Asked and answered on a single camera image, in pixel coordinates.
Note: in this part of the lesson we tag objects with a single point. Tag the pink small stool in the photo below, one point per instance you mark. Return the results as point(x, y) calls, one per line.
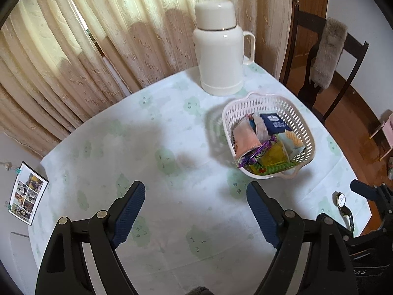
point(382, 135)

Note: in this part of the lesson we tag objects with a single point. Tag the green cloud patterned tablecloth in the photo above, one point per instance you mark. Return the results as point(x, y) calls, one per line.
point(195, 227)

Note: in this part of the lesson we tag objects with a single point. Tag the pink cartoon snack packet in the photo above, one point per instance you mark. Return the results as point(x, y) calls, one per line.
point(259, 127)

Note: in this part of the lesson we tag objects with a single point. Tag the beige curtain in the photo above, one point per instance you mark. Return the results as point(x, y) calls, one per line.
point(64, 61)

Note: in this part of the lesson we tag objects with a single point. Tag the white thermos jug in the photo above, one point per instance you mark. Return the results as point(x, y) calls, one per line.
point(222, 48)

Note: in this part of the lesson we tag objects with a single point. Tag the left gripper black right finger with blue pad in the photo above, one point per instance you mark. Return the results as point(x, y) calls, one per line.
point(328, 269)

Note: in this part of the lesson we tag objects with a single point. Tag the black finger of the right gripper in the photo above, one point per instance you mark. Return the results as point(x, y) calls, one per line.
point(364, 190)

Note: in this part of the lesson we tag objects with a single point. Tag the wrist watch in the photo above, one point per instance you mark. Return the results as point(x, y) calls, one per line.
point(340, 202)

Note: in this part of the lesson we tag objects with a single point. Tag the green snack packet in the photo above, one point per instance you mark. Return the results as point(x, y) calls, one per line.
point(263, 170)

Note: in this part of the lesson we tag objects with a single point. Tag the purple candy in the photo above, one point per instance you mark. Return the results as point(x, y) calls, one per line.
point(252, 156)

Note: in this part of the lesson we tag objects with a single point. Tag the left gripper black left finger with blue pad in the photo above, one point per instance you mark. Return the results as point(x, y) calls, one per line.
point(63, 269)

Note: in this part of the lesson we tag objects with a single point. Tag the white plastic basket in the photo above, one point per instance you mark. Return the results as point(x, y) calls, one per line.
point(254, 102)

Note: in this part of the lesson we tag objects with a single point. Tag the teal binder clip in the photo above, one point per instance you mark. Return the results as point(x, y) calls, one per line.
point(9, 167)

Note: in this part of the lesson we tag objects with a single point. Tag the white translucent snack bag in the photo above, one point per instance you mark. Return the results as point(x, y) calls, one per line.
point(245, 138)

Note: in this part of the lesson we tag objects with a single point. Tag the navy wafer biscuit pack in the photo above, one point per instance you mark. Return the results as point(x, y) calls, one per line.
point(277, 127)

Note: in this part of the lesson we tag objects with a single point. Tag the dark wooden chair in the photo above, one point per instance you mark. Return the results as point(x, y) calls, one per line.
point(308, 93)

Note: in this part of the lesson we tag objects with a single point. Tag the grey fluffy chair cover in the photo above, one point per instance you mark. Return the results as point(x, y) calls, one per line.
point(329, 52)

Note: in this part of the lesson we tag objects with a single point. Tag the yellow jelly snack pouch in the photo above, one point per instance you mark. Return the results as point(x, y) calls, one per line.
point(275, 155)

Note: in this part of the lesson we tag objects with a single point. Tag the photo collage poster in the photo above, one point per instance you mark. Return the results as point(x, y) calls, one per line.
point(27, 192)

